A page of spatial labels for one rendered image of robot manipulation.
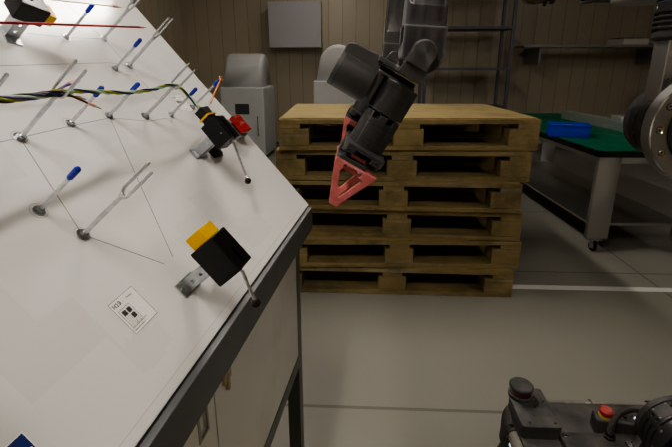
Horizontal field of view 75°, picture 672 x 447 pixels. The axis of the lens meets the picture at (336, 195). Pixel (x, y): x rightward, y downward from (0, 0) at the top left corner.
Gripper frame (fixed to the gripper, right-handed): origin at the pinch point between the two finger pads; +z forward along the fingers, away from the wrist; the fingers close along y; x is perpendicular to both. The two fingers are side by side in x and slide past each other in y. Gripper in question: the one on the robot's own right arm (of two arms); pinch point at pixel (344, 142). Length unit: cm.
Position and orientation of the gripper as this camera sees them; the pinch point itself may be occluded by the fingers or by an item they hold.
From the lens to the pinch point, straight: 118.7
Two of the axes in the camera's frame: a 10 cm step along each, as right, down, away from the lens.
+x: 8.7, 4.8, 1.0
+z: -4.9, 8.3, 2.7
